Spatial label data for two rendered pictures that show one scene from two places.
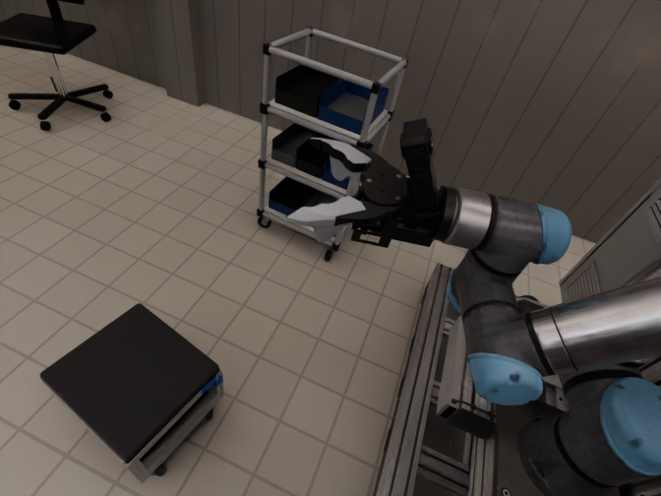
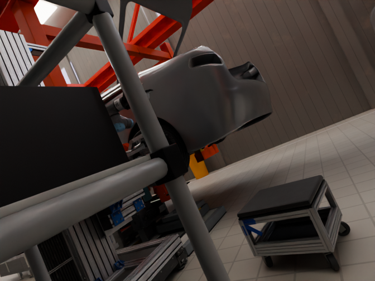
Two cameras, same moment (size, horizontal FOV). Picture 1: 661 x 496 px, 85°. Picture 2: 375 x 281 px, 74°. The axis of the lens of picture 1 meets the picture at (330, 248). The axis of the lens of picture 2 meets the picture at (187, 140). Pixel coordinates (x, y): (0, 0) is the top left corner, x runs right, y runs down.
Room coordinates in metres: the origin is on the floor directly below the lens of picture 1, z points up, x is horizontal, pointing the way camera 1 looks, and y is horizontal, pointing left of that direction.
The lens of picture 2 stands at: (1.84, 0.56, 0.74)
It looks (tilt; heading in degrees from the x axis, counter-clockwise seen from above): 3 degrees up; 196
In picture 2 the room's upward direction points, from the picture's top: 24 degrees counter-clockwise
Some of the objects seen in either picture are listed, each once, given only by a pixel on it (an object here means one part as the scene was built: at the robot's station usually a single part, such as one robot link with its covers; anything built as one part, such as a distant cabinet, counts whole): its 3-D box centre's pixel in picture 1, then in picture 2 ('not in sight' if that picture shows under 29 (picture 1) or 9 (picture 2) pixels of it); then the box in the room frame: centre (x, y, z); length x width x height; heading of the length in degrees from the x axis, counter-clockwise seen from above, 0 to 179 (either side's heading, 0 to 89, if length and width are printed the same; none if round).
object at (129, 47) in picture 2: not in sight; (125, 56); (-1.71, -0.79, 2.54); 2.58 x 0.12 x 0.42; 164
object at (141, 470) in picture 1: (145, 390); (292, 223); (0.45, 0.51, 0.17); 0.43 x 0.36 x 0.34; 66
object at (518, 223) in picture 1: (515, 231); (111, 110); (0.40, -0.24, 1.21); 0.11 x 0.08 x 0.09; 92
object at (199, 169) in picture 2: not in sight; (197, 164); (-4.77, -1.33, 0.36); 0.47 x 0.45 x 0.72; 167
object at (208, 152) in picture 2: not in sight; (203, 149); (-2.70, -0.51, 0.69); 0.52 x 0.17 x 0.35; 164
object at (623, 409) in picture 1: (622, 426); not in sight; (0.28, -0.50, 0.98); 0.13 x 0.12 x 0.14; 2
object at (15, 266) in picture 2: not in sight; (35, 255); (-1.61, -3.92, 0.20); 1.00 x 0.86 x 0.39; 74
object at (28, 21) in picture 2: not in sight; (65, 106); (-0.39, -1.16, 1.75); 0.19 x 0.16 x 2.45; 74
